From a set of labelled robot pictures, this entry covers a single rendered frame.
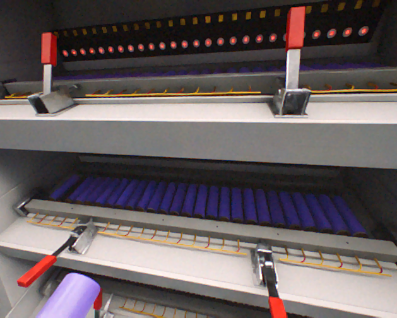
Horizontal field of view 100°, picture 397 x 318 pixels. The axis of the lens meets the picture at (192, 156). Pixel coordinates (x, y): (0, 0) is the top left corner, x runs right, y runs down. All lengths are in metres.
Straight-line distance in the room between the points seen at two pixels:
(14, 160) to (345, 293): 0.53
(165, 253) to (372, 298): 0.25
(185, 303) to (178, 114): 0.35
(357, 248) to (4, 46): 0.60
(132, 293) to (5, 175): 0.32
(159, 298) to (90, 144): 0.32
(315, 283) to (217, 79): 0.27
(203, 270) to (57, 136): 0.25
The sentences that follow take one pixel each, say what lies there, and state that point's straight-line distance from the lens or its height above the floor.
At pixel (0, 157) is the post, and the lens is 0.43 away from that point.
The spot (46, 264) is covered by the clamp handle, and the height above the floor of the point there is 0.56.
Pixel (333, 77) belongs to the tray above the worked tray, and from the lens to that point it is 0.25.
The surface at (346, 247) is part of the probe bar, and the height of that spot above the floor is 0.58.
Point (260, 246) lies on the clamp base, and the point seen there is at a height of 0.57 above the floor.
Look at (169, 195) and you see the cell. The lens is 0.31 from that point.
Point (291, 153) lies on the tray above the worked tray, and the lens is 0.19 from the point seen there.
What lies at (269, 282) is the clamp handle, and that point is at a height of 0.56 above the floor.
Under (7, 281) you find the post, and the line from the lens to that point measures 0.50.
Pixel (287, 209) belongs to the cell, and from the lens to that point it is 0.31.
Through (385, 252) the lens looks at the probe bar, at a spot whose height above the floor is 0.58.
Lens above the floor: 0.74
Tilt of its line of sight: 15 degrees down
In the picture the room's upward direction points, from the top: straight up
